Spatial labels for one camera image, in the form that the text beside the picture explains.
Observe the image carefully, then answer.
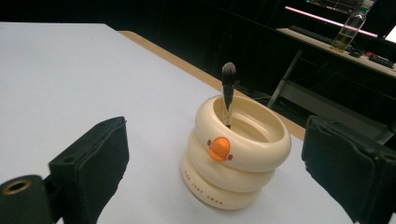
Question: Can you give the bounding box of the clear bottle with yellow liquid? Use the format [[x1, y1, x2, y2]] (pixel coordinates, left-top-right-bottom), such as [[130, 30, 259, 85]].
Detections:
[[330, 0, 375, 51]]

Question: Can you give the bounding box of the small dark desk item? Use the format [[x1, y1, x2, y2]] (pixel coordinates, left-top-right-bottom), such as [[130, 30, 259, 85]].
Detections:
[[348, 47, 364, 59]]

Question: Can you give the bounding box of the monitor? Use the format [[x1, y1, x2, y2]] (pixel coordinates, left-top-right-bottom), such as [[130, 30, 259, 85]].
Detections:
[[304, 0, 366, 15]]

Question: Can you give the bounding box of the black makeup brush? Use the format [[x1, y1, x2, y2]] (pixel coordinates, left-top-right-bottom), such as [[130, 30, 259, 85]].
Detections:
[[220, 62, 237, 129]]

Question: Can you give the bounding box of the black keyboard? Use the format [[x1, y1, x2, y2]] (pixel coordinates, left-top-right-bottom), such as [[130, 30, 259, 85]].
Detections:
[[288, 25, 336, 45]]

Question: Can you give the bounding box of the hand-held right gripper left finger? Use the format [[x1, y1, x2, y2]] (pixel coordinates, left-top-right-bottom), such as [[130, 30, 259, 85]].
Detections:
[[49, 116, 131, 224]]

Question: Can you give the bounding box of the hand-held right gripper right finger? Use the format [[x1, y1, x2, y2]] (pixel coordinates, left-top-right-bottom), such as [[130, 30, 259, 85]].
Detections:
[[301, 115, 396, 224]]

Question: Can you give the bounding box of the flat dark desk item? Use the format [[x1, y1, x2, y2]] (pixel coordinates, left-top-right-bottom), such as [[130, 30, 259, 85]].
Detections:
[[368, 54, 396, 70]]

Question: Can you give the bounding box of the white board sheet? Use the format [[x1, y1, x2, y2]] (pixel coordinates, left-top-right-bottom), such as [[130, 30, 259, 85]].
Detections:
[[0, 21, 356, 224]]

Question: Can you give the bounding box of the cream ringed brush holder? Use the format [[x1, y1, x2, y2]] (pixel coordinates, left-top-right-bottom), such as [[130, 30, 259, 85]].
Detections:
[[180, 94, 292, 211]]

